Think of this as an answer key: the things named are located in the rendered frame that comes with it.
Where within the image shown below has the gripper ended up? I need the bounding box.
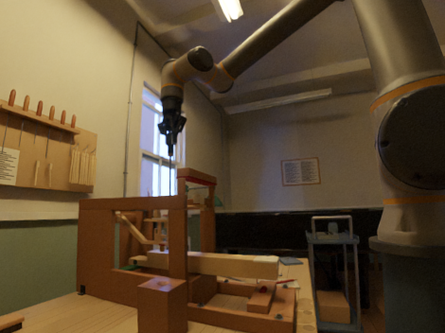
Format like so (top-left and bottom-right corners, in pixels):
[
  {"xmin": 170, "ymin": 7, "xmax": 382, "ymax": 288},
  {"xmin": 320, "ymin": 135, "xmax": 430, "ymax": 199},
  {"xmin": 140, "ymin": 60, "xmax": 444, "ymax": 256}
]
[{"xmin": 157, "ymin": 96, "xmax": 188, "ymax": 147}]

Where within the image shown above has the thin-shaft regulating tool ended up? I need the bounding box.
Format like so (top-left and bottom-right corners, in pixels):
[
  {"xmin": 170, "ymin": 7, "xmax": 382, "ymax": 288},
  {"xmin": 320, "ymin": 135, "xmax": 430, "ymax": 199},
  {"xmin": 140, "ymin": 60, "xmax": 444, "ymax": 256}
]
[{"xmin": 167, "ymin": 133, "xmax": 175, "ymax": 198}]

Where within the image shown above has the pale wooden key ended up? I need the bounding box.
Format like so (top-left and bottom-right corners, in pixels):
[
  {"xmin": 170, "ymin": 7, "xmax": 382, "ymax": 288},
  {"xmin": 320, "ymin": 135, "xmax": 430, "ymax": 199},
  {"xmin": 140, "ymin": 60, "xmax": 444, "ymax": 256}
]
[{"xmin": 128, "ymin": 249, "xmax": 281, "ymax": 281}]

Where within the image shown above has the brown wooden tool stand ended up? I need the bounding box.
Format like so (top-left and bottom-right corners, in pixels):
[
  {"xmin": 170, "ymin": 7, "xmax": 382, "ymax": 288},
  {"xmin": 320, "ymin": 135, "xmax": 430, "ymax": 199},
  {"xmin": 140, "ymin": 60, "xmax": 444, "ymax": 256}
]
[{"xmin": 136, "ymin": 276, "xmax": 189, "ymax": 333}]

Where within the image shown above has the window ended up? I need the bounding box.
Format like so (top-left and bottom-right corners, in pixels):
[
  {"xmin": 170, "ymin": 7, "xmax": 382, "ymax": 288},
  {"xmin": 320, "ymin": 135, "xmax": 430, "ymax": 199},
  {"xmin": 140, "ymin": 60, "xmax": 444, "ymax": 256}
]
[{"xmin": 139, "ymin": 80, "xmax": 187, "ymax": 198}]

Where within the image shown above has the bundle of pale strips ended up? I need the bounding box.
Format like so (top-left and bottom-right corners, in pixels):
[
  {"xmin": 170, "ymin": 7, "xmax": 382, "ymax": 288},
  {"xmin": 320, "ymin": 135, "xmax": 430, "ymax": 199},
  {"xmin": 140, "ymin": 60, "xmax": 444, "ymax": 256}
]
[{"xmin": 68, "ymin": 145, "xmax": 98, "ymax": 187}]

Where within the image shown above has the long unlit ceiling lamp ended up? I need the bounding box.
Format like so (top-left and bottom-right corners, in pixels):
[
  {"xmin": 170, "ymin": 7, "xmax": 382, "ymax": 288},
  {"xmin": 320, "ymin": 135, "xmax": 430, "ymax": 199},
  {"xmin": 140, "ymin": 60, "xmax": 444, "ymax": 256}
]
[{"xmin": 223, "ymin": 87, "xmax": 333, "ymax": 116}]

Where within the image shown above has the pale wooden hammer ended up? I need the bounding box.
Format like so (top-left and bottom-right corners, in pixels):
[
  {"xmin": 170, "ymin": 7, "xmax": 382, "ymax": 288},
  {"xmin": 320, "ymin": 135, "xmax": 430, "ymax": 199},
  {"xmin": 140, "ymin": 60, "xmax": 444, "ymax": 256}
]
[{"xmin": 114, "ymin": 210, "xmax": 169, "ymax": 249}]

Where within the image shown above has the lit ceiling light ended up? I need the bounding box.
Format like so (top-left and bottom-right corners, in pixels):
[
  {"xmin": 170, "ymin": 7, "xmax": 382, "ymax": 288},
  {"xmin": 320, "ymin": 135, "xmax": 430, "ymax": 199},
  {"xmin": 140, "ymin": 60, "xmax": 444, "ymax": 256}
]
[{"xmin": 209, "ymin": 0, "xmax": 245, "ymax": 24}]

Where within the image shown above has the framed text poster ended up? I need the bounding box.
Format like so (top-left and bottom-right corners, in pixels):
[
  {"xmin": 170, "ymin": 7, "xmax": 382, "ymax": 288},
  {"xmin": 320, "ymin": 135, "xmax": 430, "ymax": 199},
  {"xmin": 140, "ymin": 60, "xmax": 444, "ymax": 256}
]
[{"xmin": 280, "ymin": 156, "xmax": 322, "ymax": 187}]

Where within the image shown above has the dark long cabinet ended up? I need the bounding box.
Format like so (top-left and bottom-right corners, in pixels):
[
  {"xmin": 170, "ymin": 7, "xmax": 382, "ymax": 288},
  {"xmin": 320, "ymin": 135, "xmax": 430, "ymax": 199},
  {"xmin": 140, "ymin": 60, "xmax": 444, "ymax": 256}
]
[{"xmin": 214, "ymin": 207, "xmax": 384, "ymax": 311}]

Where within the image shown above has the white printed paper sheet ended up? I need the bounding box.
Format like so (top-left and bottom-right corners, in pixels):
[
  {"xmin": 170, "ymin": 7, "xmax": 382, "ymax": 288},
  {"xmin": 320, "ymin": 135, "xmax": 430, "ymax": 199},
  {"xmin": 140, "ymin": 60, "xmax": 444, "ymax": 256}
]
[{"xmin": 0, "ymin": 147, "xmax": 21, "ymax": 186}]

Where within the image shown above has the blue-grey flat book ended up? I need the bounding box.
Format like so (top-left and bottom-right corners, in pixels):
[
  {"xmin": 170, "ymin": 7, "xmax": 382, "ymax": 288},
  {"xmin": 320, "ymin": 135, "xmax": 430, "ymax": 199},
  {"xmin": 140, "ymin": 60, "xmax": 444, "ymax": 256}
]
[{"xmin": 278, "ymin": 255, "xmax": 304, "ymax": 267}]

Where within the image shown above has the small brown wooden block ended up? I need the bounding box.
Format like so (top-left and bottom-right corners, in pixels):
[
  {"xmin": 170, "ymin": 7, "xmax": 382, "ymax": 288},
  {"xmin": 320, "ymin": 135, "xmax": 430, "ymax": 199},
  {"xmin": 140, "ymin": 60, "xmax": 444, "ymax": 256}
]
[{"xmin": 246, "ymin": 281, "xmax": 278, "ymax": 315}]

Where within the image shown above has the blue metal trolley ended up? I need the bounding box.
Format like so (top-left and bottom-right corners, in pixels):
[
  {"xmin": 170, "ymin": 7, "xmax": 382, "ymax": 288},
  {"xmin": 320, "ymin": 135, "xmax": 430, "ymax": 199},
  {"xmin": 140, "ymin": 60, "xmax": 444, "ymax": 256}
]
[{"xmin": 305, "ymin": 215, "xmax": 365, "ymax": 333}]

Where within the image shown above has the brown cardboard box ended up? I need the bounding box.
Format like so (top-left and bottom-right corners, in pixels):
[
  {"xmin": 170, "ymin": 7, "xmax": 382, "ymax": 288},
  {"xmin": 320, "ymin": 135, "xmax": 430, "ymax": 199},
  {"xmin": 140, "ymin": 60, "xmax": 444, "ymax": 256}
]
[{"xmin": 315, "ymin": 289, "xmax": 352, "ymax": 325}]

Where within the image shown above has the wooden block with dark base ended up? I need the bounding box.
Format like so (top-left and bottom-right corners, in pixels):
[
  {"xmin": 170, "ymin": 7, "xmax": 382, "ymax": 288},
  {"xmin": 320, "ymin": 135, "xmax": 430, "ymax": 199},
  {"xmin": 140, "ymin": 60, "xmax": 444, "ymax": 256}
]
[{"xmin": 0, "ymin": 313, "xmax": 26, "ymax": 333}]

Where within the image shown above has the grey wall pipe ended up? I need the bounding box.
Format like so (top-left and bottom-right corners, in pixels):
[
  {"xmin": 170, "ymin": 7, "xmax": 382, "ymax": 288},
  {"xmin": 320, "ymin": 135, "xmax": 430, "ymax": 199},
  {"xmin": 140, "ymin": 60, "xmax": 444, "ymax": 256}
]
[{"xmin": 122, "ymin": 20, "xmax": 141, "ymax": 199}]

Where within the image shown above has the wooden wall tool board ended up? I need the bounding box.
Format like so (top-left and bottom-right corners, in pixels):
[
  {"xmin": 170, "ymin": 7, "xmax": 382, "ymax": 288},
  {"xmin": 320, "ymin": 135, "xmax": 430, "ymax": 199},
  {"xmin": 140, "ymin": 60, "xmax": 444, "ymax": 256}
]
[{"xmin": 0, "ymin": 98, "xmax": 98, "ymax": 195}]

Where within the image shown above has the brown wooden action model frame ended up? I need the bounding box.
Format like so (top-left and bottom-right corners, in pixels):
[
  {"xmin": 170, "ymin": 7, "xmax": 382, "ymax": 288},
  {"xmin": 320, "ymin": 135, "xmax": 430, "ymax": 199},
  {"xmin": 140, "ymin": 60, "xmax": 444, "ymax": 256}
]
[{"xmin": 76, "ymin": 167, "xmax": 297, "ymax": 333}]

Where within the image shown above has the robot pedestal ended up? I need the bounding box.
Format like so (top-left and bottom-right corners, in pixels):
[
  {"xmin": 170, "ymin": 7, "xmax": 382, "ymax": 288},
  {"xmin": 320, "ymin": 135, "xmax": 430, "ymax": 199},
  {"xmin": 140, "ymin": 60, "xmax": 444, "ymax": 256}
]
[{"xmin": 367, "ymin": 236, "xmax": 445, "ymax": 333}]

